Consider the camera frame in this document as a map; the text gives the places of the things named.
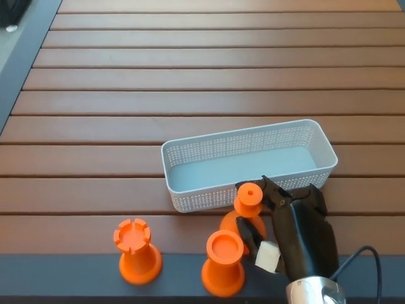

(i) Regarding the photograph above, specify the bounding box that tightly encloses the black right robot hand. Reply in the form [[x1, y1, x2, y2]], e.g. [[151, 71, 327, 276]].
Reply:
[[235, 175, 341, 281]]

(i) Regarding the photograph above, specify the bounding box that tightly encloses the orange tall spool-topped chess piece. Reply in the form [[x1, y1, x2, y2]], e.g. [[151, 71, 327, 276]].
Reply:
[[220, 182, 267, 241]]

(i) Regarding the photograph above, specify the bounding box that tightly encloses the orange cup-topped chess piece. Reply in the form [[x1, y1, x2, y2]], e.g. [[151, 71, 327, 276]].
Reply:
[[201, 230, 246, 298]]

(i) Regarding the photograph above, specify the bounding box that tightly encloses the white perforated plastic basket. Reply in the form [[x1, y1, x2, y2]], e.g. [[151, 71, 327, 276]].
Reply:
[[160, 118, 339, 213]]

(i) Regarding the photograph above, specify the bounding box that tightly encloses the orange rook chess piece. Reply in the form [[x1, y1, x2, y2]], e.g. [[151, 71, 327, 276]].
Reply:
[[113, 218, 163, 286]]

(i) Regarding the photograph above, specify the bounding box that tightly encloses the black furniture piece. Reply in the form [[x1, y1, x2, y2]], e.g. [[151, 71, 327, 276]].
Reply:
[[0, 0, 32, 28]]

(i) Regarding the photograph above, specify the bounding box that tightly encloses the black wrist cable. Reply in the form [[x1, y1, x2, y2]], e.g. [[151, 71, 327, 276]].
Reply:
[[328, 246, 380, 304]]

